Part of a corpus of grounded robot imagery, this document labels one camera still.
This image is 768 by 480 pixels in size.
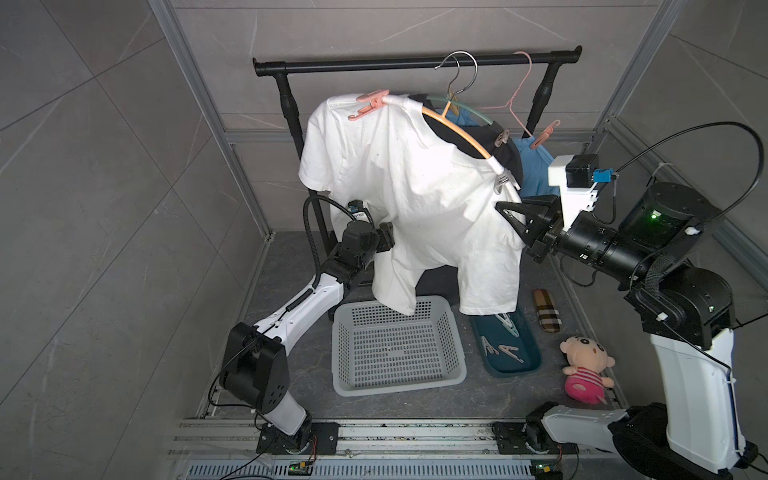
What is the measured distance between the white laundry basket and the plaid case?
324mm

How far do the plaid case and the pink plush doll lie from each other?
8cm

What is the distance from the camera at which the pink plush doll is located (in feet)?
2.55

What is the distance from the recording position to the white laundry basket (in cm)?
84

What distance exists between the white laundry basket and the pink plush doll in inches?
12.5

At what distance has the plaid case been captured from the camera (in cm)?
93
